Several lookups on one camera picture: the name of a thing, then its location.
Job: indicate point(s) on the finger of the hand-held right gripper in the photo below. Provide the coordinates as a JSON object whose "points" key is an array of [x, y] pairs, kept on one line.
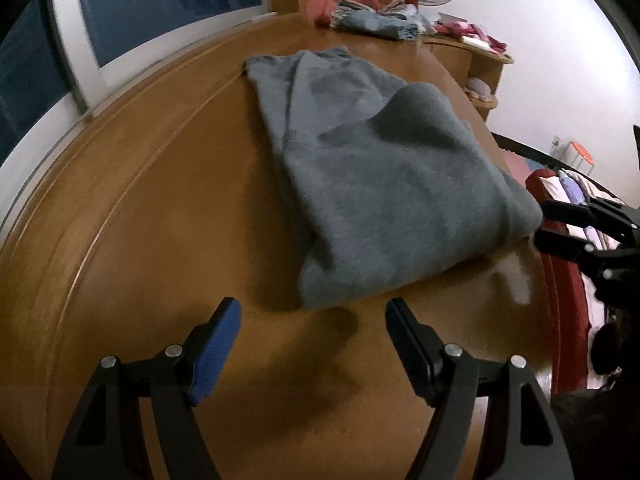
{"points": [[560, 245], [567, 212]]}

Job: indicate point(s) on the pink foam floor mat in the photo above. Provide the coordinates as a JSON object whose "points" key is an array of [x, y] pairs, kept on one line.
{"points": [[515, 167]]}

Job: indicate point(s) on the pale bundle in shelf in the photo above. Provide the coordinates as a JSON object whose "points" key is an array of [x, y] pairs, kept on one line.
{"points": [[477, 89]]}

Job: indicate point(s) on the sliding window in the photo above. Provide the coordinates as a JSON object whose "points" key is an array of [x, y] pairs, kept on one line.
{"points": [[150, 5]]}

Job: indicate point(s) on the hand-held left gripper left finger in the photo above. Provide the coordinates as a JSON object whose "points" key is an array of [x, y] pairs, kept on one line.
{"points": [[220, 350]]}

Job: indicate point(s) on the folded pastel clothes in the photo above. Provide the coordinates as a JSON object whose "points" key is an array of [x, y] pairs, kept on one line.
{"points": [[575, 190]]}

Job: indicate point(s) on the pink clothes pile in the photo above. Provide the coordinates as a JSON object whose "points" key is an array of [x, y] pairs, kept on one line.
{"points": [[470, 35]]}

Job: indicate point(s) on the red bed blanket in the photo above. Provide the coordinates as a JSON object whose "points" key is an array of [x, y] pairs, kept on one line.
{"points": [[567, 290]]}

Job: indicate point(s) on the grey clothes pile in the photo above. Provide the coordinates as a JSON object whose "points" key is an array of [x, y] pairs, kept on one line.
{"points": [[380, 22]]}

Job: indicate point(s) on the wall socket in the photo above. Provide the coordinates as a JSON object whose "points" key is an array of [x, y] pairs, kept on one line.
{"points": [[555, 143]]}

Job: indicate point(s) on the dark cloth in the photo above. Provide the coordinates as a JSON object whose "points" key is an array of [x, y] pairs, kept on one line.
{"points": [[600, 430]]}

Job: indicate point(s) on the grey sweater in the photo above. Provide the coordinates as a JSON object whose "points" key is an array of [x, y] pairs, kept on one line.
{"points": [[390, 180]]}

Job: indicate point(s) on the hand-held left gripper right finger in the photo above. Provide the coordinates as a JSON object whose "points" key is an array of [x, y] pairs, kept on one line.
{"points": [[407, 350]]}

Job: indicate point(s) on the orange stool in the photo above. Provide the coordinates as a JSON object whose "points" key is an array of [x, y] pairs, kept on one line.
{"points": [[582, 151]]}

